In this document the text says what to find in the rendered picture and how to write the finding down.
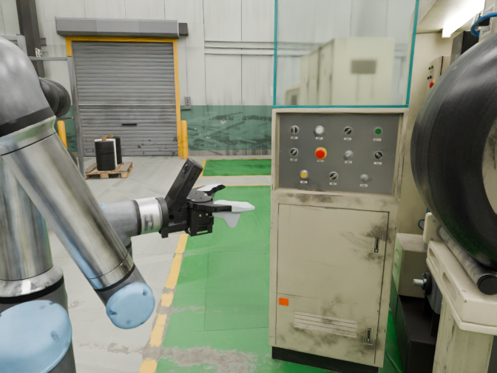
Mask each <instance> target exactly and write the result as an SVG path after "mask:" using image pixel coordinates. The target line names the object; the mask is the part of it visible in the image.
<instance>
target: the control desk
mask: <svg viewBox="0 0 497 373"><path fill-rule="evenodd" d="M408 114H409V109H408V108H274V109H272V125H271V190H272V191H271V233H270V283H269V332H268V345H269V346H271V358H272V359H276V360H283V361H287V362H290V363H297V364H301V365H305V366H311V367H315V368H319V369H325V370H329V371H333V372H340V373H379V367H380V368H382V367H383V360H384V352H385V338H386V331H387V323H388V310H389V302H390V294H391V280H392V273H393V259H394V251H395V243H396V230H397V222H398V214H399V198H400V194H401V186H402V173H403V165H404V157H405V144H406V136H407V128H408ZM279 298H288V299H289V300H288V306H284V305H279Z"/></svg>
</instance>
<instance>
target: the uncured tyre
mask: <svg viewBox="0 0 497 373"><path fill-rule="evenodd" d="M460 62H461V63H460ZM458 63H460V65H459V66H458V67H457V68H456V69H455V70H454V71H453V72H452V73H450V71H451V70H452V69H453V68H454V67H455V66H456V65H457V64H458ZM496 118H497V32H496V33H494V34H492V35H491V36H488V37H486V38H485V39H483V40H481V41H480V42H479V43H477V44H475V45H474V46H472V47H471V48H470V49H469V50H467V51H466V52H464V53H463V54H462V55H460V56H459V57H458V58H457V59H456V60H455V61H454V62H453V63H452V64H451V65H450V66H449V67H448V68H447V69H446V70H445V71H444V72H443V73H442V74H441V75H440V77H439V78H438V79H437V81H436V82H435V84H434V85H433V86H432V87H431V89H430V91H429V92H428V94H427V95H426V97H425V99H424V101H423V103H422V105H421V107H420V109H419V112H418V114H417V117H416V120H415V123H414V126H413V132H412V136H411V142H410V164H411V169H412V173H413V179H414V181H415V184H416V188H417V189H418V192H419V194H420V196H421V198H422V200H423V201H424V203H425V205H426V207H427V208H428V209H429V210H430V212H431V213H432V215H433V216H434V217H435V219H436V220H437V221H438V222H439V223H440V225H441V226H442V228H443V229H444V230H445V232H446V233H447V234H448V235H449V236H450V237H451V238H452V239H453V241H454V242H455V243H456V244H457V245H458V246H459V247H460V248H461V249H463V250H464V251H465V252H466V253H467V254H468V255H469V256H471V257H472V258H474V259H475V260H476V261H478V262H479V263H481V264H483V265H484V266H486V267H487V268H489V269H492V270H493V271H495V272H497V214H496V213H495V212H494V210H493V208H492V207H491V205H490V202H489V200H488V197H487V194H486V191H485V188H484V181H483V173H482V164H483V155H484V148H485V144H486V142H487V138H488V135H489V133H490V130H491V128H492V126H493V124H494V122H495V120H496Z"/></svg>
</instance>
